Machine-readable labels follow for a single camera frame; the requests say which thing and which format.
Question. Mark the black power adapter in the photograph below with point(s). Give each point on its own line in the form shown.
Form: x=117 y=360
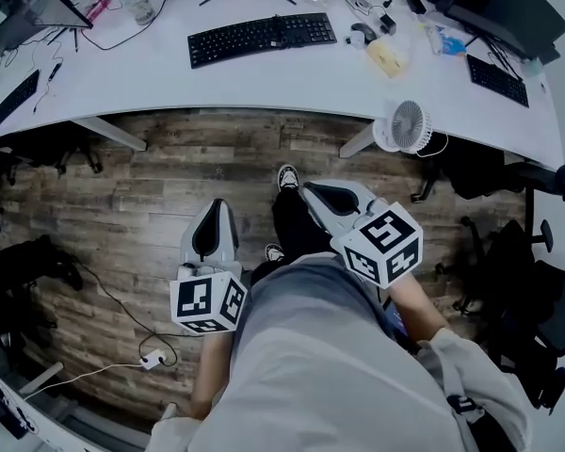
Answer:
x=415 y=3
x=387 y=24

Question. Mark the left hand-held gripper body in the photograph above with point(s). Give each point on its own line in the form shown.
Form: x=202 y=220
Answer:
x=193 y=299

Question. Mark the person's shoe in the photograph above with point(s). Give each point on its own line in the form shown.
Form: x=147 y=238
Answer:
x=275 y=252
x=288 y=179

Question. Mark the person's left shoe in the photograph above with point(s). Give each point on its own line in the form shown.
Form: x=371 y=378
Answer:
x=275 y=252

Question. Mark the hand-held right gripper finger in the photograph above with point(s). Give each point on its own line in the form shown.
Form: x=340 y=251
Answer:
x=325 y=219
x=360 y=193

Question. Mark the dark open laptop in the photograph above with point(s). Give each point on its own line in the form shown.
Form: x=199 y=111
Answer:
x=37 y=7

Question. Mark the pink plastic packet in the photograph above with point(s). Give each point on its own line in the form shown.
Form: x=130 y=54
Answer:
x=98 y=7

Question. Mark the white power strip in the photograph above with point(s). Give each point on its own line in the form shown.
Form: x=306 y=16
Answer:
x=153 y=359

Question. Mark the person's black trousers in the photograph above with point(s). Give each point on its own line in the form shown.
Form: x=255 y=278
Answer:
x=296 y=224

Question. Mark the blue printed packet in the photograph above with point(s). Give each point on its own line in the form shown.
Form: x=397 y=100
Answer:
x=452 y=43

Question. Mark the person's right forearm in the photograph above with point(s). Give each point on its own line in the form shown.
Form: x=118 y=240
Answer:
x=414 y=304

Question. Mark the black smartphone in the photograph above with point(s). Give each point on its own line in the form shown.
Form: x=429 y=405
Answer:
x=399 y=320

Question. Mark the black full-size keyboard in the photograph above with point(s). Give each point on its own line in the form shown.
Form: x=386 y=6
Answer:
x=259 y=38

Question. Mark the black compact keyboard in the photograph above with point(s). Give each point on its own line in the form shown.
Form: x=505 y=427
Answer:
x=16 y=99
x=498 y=80

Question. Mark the black flat monitor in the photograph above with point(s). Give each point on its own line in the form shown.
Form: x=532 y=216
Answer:
x=499 y=7

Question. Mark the black computer mouse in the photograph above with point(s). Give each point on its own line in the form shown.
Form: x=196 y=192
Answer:
x=363 y=32

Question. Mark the white desk leg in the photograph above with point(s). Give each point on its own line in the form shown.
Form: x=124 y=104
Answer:
x=113 y=133
x=42 y=379
x=355 y=141

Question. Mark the white earbud case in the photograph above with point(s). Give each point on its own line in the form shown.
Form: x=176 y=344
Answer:
x=354 y=40

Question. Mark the person's left forearm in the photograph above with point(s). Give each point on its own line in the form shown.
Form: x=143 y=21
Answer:
x=212 y=370

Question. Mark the white desk fan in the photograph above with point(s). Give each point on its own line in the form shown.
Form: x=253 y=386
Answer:
x=407 y=127

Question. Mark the black office chair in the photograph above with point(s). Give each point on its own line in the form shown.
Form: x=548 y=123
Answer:
x=23 y=271
x=42 y=153
x=513 y=276
x=475 y=172

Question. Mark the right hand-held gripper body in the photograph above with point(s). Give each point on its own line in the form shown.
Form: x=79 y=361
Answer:
x=386 y=233

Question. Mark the beige plastic bag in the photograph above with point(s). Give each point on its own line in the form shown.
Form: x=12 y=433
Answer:
x=386 y=57

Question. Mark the clear plastic bottle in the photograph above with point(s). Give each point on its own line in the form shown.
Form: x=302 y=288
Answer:
x=139 y=5

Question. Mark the black pen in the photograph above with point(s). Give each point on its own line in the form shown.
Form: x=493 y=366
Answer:
x=55 y=72

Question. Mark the person's white shirt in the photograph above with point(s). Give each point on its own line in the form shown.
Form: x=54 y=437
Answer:
x=320 y=370

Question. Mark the person's right shoe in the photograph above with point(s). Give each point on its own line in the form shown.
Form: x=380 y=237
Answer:
x=288 y=179

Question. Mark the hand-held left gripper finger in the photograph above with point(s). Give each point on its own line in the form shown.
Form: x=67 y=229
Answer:
x=233 y=247
x=187 y=250

